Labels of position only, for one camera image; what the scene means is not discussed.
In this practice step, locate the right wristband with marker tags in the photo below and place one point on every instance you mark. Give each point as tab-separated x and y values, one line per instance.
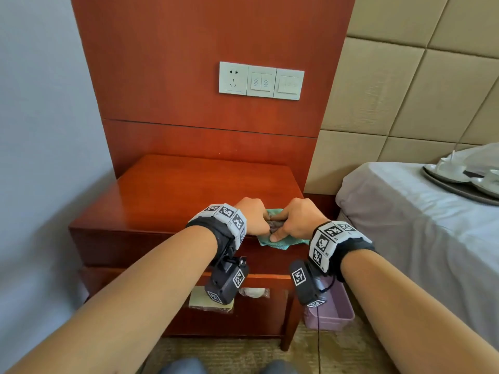
331	241

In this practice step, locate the bed with grey-white sheet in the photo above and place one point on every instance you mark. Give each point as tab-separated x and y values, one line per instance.
413	237

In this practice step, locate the person's left fingers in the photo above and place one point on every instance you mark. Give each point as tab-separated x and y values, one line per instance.
266	223

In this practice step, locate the left wristband with marker tags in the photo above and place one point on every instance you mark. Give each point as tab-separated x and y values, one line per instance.
226	223

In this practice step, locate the person's right thumb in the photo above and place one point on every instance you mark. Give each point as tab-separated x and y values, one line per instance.
283	234

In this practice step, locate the dark serving tray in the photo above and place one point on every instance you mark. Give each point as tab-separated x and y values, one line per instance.
454	187

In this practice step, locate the white saucer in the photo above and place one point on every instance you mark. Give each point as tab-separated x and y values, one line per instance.
481	188
432	171

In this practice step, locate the person's left leg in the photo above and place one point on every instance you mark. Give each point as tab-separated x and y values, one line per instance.
183	366

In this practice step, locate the white double rocker switch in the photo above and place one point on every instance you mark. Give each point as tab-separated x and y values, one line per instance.
261	81

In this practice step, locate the white plain switch plate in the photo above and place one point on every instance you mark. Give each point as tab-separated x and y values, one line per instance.
289	84

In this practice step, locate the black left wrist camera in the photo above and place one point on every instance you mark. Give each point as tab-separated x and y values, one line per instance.
228	280

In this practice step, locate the clear plastic wrapped item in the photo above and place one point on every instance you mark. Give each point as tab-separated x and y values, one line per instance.
255	292

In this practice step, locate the white wall power socket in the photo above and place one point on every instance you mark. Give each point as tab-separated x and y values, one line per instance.
233	78

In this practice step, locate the person's left forearm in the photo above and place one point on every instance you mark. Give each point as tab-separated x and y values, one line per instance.
128	303

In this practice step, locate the red-brown wooden nightstand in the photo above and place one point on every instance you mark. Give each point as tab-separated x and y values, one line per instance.
175	190

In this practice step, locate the person's right leg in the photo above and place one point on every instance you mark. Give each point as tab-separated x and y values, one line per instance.
282	368

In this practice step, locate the person's left hand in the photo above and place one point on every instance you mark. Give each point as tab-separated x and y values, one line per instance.
249	216

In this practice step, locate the green cleaning cloth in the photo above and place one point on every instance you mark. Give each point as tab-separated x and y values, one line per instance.
296	243

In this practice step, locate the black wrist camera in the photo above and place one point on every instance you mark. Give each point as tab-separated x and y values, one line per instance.
228	280
306	282

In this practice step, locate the beige padded headboard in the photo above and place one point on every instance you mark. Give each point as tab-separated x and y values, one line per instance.
397	81

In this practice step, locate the person's right forearm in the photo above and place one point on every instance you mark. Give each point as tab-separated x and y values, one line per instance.
413	311

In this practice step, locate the red-brown wooden wall panel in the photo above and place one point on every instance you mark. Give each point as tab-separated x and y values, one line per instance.
175	54

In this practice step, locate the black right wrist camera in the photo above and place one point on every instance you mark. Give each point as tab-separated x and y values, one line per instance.
306	282

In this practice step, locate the person's right hand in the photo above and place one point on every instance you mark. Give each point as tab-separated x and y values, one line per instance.
302	218

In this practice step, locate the wristband with marker tags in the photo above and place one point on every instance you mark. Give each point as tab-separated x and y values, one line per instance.
226	223
331	241

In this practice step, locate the white teacup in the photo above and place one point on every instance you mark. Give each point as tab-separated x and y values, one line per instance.
493	179
448	167

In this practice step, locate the person's leg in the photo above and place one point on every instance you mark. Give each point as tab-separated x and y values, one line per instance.
282	368
183	366

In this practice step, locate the pink plastic bin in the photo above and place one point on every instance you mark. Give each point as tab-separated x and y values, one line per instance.
335	307

